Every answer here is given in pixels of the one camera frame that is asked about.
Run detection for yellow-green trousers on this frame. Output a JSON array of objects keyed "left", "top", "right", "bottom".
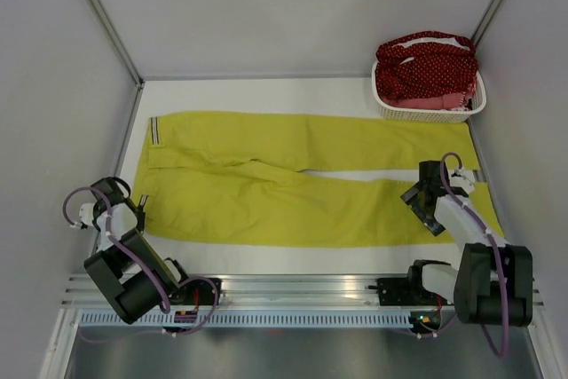
[{"left": 132, "top": 111, "right": 479, "bottom": 249}]

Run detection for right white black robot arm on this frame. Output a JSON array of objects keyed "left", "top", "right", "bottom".
[{"left": 401, "top": 161, "right": 533, "bottom": 327}]

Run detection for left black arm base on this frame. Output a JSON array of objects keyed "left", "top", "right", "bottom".
[{"left": 170, "top": 280, "right": 214, "bottom": 306}]

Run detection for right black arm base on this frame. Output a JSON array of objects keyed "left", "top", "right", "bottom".
[{"left": 367, "top": 276, "right": 453, "bottom": 307}]

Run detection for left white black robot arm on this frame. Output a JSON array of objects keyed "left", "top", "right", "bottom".
[{"left": 79, "top": 177, "right": 193, "bottom": 324}]

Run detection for white plastic laundry basket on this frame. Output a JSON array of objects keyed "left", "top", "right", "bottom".
[{"left": 370, "top": 61, "right": 487, "bottom": 123}]

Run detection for red polka dot garment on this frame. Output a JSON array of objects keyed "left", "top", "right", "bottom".
[{"left": 375, "top": 31, "right": 478, "bottom": 101}]

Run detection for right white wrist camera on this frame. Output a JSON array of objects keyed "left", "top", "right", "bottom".
[{"left": 449, "top": 169, "right": 475, "bottom": 196}]

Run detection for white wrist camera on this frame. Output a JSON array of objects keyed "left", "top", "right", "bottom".
[
  {"left": 72, "top": 202, "right": 95, "bottom": 229},
  {"left": 449, "top": 169, "right": 475, "bottom": 196}
]

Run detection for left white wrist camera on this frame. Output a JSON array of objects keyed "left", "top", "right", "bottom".
[{"left": 72, "top": 202, "right": 95, "bottom": 229}]

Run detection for white slotted cable duct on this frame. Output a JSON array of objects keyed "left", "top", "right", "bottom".
[{"left": 79, "top": 309, "right": 412, "bottom": 328}]

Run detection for aluminium mounting rail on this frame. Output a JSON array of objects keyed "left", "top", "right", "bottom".
[{"left": 59, "top": 270, "right": 546, "bottom": 309}]

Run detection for left aluminium frame post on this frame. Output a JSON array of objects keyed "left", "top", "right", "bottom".
[{"left": 85, "top": 0, "right": 144, "bottom": 88}]

